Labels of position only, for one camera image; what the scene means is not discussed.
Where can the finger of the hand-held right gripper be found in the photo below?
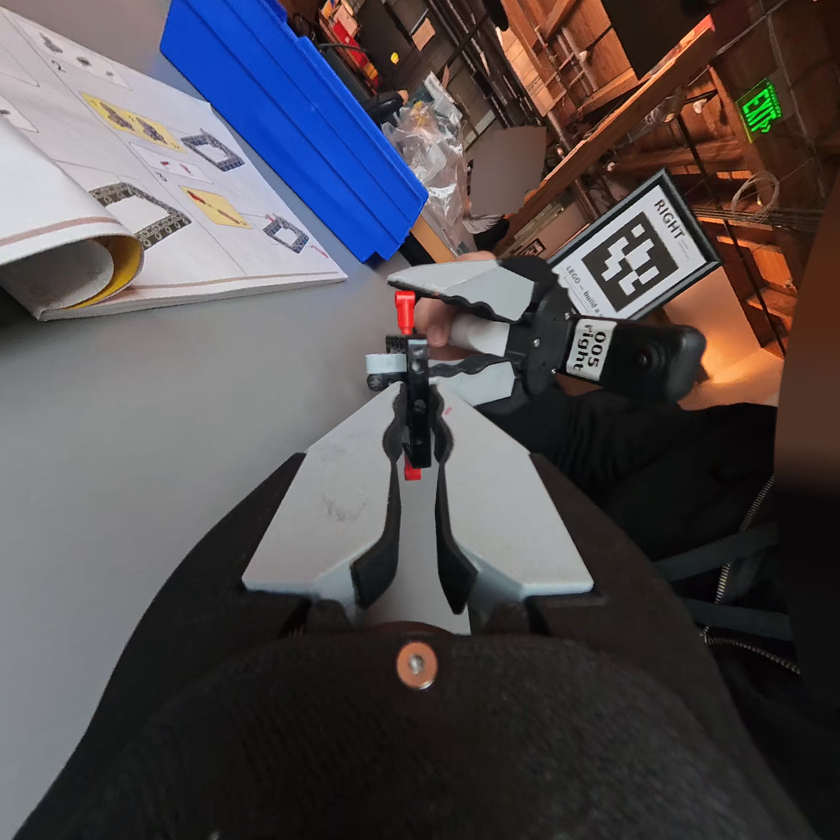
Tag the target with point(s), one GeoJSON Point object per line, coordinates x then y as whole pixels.
{"type": "Point", "coordinates": [495, 384]}
{"type": "Point", "coordinates": [472, 282]}

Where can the black lego frame assembly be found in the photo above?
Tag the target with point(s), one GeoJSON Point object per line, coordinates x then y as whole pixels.
{"type": "Point", "coordinates": [418, 394]}

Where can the clear plastic bags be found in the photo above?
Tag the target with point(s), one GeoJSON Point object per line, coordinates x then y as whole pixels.
{"type": "Point", "coordinates": [426, 144]}

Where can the person's black jacket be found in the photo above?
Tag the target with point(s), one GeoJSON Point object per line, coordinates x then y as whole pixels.
{"type": "Point", "coordinates": [761, 702]}

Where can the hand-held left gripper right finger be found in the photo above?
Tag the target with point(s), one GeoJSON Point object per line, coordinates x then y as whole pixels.
{"type": "Point", "coordinates": [512, 512]}

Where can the lego instruction booklet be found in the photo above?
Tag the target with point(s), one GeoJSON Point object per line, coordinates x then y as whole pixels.
{"type": "Point", "coordinates": [65, 105]}

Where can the person's right forearm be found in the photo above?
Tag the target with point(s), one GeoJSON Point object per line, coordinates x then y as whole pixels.
{"type": "Point", "coordinates": [623, 459]}

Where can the person's right hand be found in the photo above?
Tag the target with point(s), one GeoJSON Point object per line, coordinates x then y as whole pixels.
{"type": "Point", "coordinates": [438, 321]}

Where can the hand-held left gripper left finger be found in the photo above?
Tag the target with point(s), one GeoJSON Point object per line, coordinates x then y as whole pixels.
{"type": "Point", "coordinates": [321, 512]}

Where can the red lego axle pin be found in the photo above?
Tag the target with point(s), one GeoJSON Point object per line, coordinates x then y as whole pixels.
{"type": "Point", "coordinates": [405, 312]}
{"type": "Point", "coordinates": [412, 471]}

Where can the blue plastic bin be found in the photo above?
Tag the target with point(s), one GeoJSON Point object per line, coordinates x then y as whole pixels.
{"type": "Point", "coordinates": [295, 118]}

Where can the green exit sign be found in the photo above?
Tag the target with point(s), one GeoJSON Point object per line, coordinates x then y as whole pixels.
{"type": "Point", "coordinates": [760, 108]}

